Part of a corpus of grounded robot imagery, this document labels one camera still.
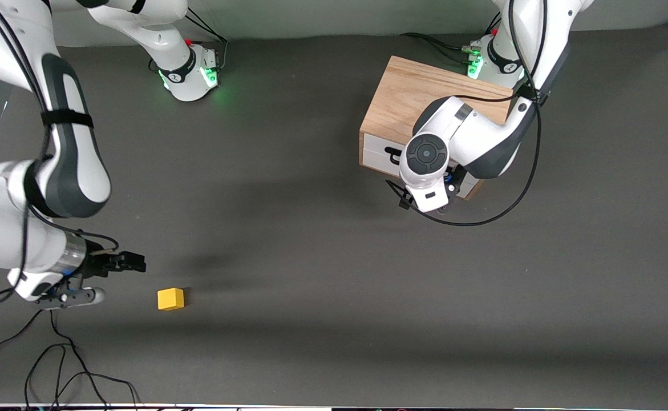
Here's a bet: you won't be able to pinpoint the yellow cube block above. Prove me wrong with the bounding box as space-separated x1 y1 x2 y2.
157 288 185 311

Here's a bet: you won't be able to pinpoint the wooden drawer cabinet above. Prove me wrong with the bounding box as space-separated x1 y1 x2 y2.
359 55 514 200

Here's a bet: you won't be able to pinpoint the thin black loose cable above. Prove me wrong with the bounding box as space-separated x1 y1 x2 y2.
0 308 140 409

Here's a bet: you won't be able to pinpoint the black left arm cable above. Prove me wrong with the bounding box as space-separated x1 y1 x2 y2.
385 0 549 228

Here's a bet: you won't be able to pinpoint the black left arm base cables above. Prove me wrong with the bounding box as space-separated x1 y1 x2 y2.
399 11 503 66

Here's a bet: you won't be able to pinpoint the black arm base cables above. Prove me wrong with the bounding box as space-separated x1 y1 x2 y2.
399 11 503 66
185 7 229 72

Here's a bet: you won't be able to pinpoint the black right arm base cables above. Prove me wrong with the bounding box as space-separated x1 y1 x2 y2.
185 7 229 72

